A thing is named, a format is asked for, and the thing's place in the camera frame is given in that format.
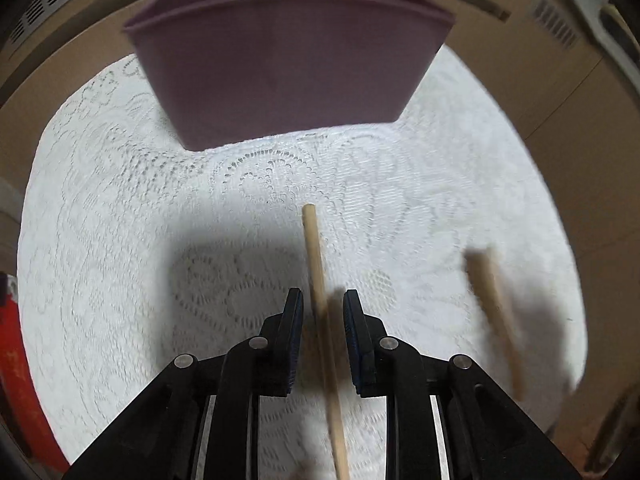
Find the red object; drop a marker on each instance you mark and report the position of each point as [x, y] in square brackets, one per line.
[25, 375]

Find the purple plastic utensil container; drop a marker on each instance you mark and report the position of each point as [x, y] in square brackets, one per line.
[285, 65]

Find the small grey vent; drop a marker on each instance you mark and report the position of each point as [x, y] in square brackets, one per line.
[555, 22]

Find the wooden chopstick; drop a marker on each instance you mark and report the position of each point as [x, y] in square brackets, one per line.
[495, 320]
[320, 300]

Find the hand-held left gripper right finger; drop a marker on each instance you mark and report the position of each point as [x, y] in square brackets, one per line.
[356, 340]

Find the white plastic object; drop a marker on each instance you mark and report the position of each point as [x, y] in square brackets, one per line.
[600, 15]

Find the white lace tablecloth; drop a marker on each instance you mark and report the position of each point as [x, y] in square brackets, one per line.
[125, 260]

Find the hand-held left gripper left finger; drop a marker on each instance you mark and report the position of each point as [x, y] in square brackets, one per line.
[292, 340]

